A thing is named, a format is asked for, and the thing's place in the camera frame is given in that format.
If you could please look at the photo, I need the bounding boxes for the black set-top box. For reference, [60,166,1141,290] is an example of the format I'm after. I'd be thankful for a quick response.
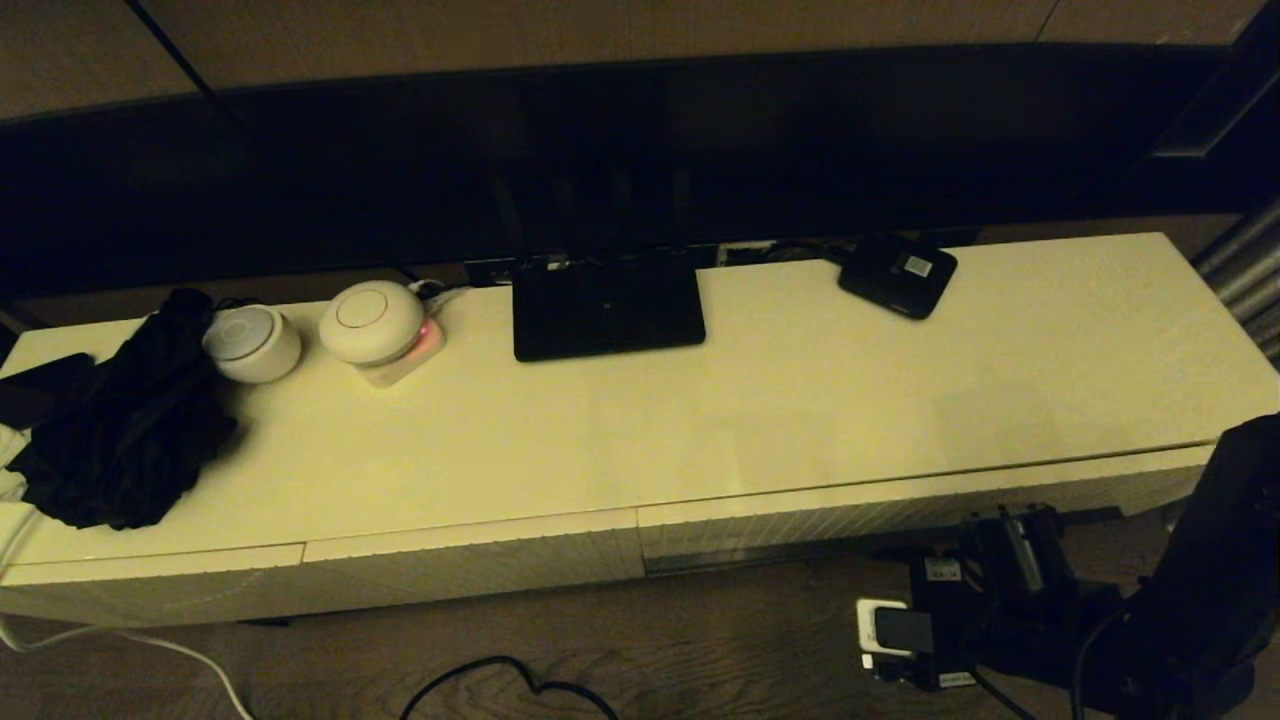
[837,235,959,322]

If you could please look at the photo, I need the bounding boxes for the black television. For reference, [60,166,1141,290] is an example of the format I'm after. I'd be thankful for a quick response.
[0,45,1280,301]

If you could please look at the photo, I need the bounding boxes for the white pull-out drawer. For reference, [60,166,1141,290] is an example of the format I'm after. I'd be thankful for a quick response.
[638,443,1216,573]

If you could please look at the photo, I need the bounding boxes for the silver vertical tubes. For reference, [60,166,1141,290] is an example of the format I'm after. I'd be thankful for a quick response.
[1190,198,1280,371]

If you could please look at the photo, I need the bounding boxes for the large white round device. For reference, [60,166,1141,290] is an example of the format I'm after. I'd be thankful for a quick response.
[319,282,428,368]

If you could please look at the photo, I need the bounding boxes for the black flat case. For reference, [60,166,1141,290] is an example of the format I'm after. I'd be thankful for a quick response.
[0,354,98,433]

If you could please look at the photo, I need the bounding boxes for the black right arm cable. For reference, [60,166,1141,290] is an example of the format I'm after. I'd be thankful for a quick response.
[968,668,1036,720]

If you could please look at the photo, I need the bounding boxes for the pink white charging base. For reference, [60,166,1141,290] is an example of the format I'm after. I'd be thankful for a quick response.
[352,318,447,390]

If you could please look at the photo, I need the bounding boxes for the black router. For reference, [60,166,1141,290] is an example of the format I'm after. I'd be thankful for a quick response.
[490,172,708,365]

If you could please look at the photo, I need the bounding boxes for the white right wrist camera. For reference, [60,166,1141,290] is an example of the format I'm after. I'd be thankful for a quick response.
[856,597,938,671]

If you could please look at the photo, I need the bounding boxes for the small white round speaker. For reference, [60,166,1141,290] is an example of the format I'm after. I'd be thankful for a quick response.
[202,305,302,387]

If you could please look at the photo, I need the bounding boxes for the white TV cabinet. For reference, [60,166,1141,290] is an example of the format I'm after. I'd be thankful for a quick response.
[0,232,1280,631]

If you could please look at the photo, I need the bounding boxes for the thick white cable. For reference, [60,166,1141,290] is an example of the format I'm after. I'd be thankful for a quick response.
[0,505,251,720]

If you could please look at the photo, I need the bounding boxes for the black floor cable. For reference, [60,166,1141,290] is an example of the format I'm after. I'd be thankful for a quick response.
[400,657,623,720]

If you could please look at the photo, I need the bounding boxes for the black crumpled cloth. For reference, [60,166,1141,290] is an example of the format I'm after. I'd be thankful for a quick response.
[8,288,239,534]

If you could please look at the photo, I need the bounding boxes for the dark angled frame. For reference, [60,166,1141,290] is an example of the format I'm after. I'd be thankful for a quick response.
[1118,0,1280,216]

